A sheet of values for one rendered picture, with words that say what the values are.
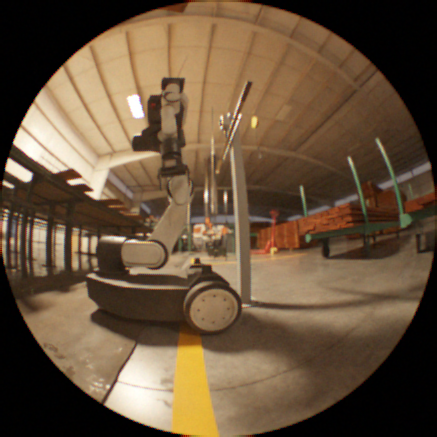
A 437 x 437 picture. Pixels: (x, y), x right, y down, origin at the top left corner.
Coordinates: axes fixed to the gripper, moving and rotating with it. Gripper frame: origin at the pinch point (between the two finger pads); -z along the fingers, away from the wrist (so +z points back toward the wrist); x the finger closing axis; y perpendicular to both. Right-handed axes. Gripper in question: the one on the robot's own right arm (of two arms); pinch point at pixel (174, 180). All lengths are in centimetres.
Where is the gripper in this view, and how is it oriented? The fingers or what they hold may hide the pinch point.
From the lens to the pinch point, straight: 58.2
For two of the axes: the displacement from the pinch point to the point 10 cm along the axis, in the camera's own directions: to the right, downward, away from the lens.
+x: 9.4, -1.8, 2.8
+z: -2.2, -9.7, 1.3
